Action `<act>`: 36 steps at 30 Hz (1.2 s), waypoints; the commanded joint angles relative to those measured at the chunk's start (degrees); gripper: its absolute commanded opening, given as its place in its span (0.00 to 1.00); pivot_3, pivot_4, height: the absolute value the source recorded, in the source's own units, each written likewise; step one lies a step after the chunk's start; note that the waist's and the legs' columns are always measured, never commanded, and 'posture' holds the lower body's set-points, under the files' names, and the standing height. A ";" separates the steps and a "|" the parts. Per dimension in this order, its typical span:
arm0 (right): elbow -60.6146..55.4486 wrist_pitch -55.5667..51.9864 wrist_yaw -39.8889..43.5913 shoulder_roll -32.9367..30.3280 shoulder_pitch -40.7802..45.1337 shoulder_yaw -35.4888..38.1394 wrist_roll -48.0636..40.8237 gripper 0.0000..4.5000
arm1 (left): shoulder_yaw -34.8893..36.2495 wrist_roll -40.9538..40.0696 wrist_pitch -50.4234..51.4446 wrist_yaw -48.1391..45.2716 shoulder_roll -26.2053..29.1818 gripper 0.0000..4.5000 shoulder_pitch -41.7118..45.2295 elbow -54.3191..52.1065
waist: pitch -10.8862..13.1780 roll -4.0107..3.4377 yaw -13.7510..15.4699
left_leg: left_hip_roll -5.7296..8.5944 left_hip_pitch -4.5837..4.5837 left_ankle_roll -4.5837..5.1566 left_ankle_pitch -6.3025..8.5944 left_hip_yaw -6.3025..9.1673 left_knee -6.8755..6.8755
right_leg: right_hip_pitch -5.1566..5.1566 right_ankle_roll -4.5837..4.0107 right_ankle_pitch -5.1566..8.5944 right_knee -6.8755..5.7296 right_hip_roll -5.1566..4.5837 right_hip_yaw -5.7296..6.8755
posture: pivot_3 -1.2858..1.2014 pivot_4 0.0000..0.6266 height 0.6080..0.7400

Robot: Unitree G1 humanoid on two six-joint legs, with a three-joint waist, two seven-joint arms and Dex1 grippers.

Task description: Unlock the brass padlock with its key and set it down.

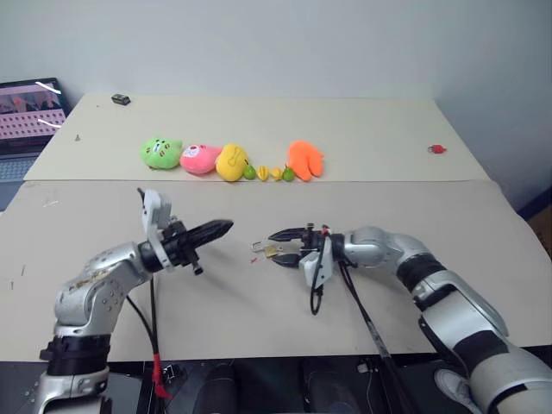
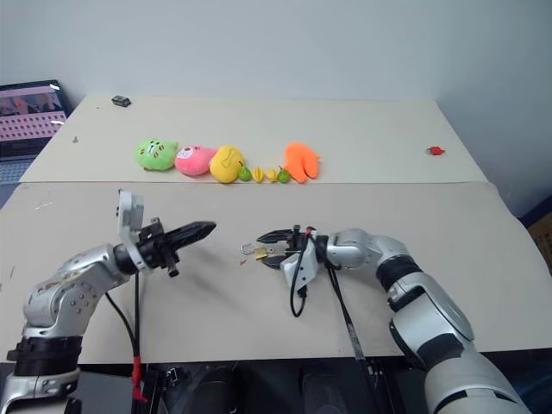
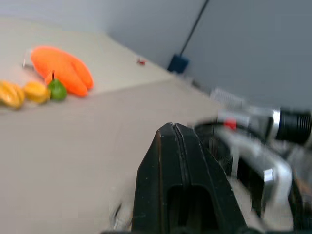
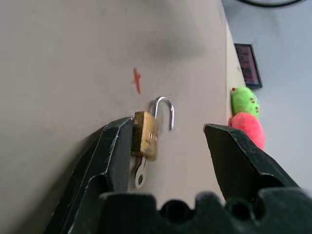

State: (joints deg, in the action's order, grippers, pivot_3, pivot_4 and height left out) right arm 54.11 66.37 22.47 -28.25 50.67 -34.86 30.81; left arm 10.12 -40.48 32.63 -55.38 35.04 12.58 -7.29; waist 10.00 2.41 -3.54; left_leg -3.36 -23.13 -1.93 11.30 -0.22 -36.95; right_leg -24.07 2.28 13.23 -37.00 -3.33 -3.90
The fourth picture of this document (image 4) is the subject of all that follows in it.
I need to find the small brass padlock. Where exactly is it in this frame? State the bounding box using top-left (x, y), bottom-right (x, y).
top-left (131, 96), bottom-right (176, 162)

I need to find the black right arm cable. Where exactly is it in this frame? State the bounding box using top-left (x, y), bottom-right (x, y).
top-left (240, 0), bottom-right (303, 8)

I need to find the red cross mark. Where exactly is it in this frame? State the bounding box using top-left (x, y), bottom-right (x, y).
top-left (132, 67), bottom-right (142, 95)

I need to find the green plush toy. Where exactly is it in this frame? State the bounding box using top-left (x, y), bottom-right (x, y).
top-left (231, 86), bottom-right (260, 120)

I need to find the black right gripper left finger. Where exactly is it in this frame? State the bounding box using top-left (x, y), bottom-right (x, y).
top-left (45, 117), bottom-right (134, 234)

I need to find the pink plush toy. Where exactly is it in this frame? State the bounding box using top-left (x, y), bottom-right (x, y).
top-left (228, 112), bottom-right (266, 151)

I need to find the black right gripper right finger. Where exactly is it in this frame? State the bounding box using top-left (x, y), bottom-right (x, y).
top-left (203, 123), bottom-right (301, 201)

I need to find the open laptop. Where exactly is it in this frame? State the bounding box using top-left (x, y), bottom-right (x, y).
top-left (234, 43), bottom-right (264, 89)

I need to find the small silver key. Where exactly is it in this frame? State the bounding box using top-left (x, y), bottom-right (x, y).
top-left (132, 156), bottom-right (149, 189)

